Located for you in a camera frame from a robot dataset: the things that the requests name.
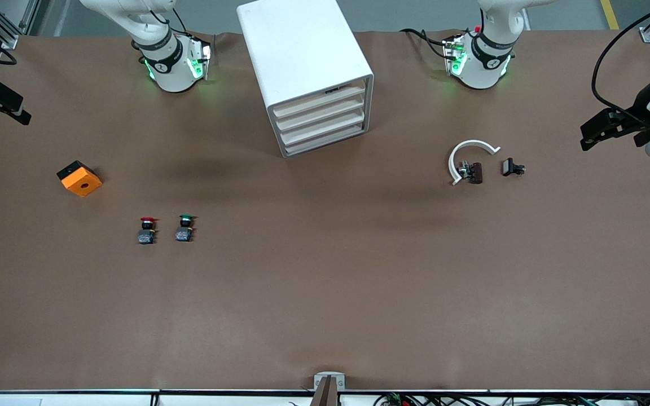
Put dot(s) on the small black component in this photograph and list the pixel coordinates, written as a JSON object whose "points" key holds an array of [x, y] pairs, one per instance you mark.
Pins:
{"points": [[509, 167]]}

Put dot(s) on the white plastic drawer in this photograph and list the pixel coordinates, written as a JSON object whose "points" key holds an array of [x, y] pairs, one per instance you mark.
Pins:
{"points": [[319, 127], [319, 100], [319, 113], [319, 141]]}

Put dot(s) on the white drawer cabinet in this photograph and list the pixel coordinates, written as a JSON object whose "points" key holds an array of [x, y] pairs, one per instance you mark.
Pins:
{"points": [[297, 45]]}

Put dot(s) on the green push button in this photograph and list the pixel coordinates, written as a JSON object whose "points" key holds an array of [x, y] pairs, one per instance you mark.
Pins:
{"points": [[184, 234]]}

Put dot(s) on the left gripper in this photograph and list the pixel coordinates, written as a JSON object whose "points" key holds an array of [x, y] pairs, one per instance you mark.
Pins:
{"points": [[639, 109]]}

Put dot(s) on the grey metal bracket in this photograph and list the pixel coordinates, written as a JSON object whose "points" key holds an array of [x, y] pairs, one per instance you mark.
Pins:
{"points": [[329, 389]]}

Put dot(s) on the red push button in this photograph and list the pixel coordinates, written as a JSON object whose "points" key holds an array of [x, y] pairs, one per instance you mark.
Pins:
{"points": [[147, 237]]}

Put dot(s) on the brown table cover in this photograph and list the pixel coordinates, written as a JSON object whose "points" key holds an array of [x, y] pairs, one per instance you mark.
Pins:
{"points": [[325, 282]]}

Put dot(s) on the small brown component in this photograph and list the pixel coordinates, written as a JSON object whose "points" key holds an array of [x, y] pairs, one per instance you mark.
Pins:
{"points": [[475, 172]]}

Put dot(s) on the white table edge rail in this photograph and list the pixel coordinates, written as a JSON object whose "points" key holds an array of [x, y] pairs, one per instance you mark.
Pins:
{"points": [[77, 399]]}

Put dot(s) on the white curved plastic piece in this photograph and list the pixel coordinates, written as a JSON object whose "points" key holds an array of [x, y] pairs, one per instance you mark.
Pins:
{"points": [[473, 143]]}

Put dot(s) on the orange box with hole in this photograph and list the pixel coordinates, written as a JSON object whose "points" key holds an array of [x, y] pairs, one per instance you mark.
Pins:
{"points": [[82, 183]]}

